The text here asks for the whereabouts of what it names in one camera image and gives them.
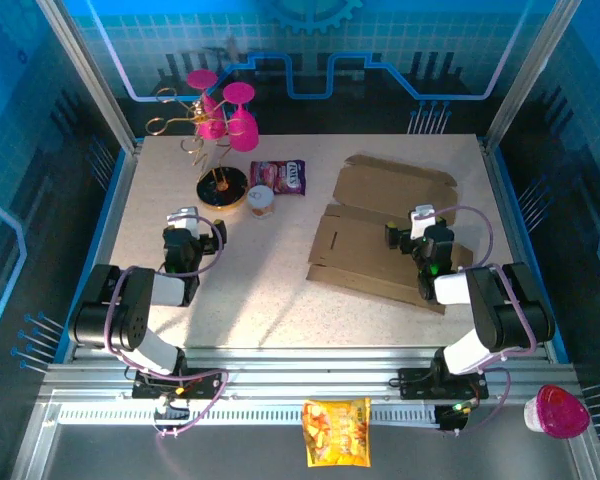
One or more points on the brown cardboard paper box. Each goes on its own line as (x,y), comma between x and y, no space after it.
(360,235)

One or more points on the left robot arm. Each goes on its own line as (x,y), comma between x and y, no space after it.
(140,310)

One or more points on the small tin can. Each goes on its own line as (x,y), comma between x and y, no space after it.
(261,202)

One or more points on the purple Fox's candy bag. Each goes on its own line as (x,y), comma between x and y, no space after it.
(280,177)

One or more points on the pink wine glass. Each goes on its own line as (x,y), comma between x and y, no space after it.
(244,135)
(212,129)

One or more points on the yellow snack bag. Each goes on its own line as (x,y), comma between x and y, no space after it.
(337,432)

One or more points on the pink lidded cup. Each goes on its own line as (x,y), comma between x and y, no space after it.
(560,412)

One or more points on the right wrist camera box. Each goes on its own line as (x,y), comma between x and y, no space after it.
(422,222)

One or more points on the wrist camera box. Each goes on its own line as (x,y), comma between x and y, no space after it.
(422,222)
(185,220)

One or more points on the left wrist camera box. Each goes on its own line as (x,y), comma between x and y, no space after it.
(185,220)

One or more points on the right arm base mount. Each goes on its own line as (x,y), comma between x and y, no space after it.
(420,382)

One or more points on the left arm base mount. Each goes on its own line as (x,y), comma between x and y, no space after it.
(205,387)

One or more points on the aluminium enclosure frame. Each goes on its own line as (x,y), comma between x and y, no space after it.
(305,360)

